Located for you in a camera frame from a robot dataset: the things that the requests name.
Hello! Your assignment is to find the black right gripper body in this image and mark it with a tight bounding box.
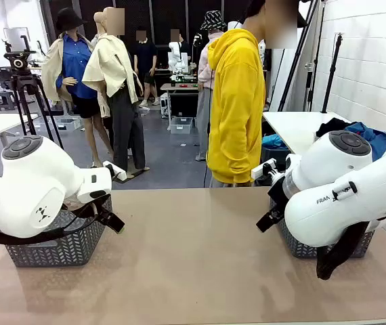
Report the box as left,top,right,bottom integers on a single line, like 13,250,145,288
267,175,291,217

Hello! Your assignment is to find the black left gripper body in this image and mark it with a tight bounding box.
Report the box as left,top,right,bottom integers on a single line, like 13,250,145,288
89,193,113,221

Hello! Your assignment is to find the dark navy garment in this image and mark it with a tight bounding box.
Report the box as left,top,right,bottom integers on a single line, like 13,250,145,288
316,117,349,138

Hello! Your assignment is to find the blue shirt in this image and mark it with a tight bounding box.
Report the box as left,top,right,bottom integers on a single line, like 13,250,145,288
344,121,386,162

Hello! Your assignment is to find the grey woven plastic basket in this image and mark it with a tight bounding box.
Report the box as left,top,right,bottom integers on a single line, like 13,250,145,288
5,196,113,268
269,198,377,260

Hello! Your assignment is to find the dark grey stool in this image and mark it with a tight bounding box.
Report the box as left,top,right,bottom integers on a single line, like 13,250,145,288
262,145,292,172

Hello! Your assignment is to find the blue cloth bundle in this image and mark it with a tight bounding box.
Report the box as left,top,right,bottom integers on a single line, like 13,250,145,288
262,133,291,150

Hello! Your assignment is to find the person in yellow hoodie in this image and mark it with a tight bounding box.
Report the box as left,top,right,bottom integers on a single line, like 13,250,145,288
206,0,299,189

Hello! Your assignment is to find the clear plastic storage box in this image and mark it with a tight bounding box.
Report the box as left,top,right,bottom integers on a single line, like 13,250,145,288
169,116,194,135

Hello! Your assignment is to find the short black light stand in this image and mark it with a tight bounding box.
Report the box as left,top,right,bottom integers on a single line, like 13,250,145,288
320,32,345,114

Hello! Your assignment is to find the tall black tripod stand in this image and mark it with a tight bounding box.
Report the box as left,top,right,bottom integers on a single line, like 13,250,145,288
277,0,326,112

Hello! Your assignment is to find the mannequin with cream jacket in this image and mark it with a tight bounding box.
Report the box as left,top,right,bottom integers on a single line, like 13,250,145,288
82,6,150,180

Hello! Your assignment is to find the mannequin with blue shirt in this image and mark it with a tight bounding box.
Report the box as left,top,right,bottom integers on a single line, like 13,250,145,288
41,7,114,169

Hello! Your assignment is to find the grey background table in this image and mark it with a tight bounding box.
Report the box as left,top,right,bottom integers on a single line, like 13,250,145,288
160,82,200,131

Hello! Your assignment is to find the small grey stool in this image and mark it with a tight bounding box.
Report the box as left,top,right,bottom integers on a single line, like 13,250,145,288
0,91,20,112

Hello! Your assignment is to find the mannequin with patterned bucket hat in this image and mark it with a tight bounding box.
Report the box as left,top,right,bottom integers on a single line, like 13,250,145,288
195,9,228,162

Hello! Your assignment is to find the person in black t-shirt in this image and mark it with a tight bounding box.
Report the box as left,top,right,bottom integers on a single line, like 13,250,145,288
132,29,162,108

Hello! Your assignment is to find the dark monitor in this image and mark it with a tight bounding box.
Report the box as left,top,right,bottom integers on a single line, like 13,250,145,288
0,66,14,91

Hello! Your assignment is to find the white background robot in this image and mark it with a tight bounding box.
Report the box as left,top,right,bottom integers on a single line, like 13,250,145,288
167,41,191,74

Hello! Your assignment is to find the black bucket hat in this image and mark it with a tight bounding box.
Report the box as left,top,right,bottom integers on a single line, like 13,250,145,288
56,7,88,32

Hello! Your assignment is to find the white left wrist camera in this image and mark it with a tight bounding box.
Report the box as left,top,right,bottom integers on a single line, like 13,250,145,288
103,161,127,182

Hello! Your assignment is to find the black left arm cable bundle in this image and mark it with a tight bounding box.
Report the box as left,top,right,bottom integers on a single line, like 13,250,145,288
0,199,112,246

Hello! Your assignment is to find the black camera tripod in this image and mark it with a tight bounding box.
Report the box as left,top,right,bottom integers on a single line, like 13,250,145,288
2,35,64,150

